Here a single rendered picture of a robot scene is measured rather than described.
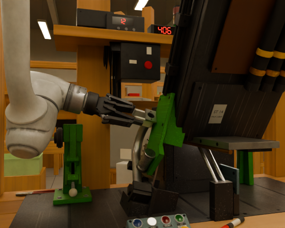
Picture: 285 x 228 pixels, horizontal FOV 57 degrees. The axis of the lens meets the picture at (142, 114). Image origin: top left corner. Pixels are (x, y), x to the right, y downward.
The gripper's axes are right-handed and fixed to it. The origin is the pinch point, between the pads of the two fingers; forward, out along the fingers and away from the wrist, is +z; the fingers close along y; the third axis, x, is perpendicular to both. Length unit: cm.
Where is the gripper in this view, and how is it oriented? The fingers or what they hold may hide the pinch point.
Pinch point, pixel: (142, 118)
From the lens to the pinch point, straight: 90.8
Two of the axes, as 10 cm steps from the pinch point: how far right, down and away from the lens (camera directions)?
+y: -0.1, -6.7, 7.4
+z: 9.3, 2.7, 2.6
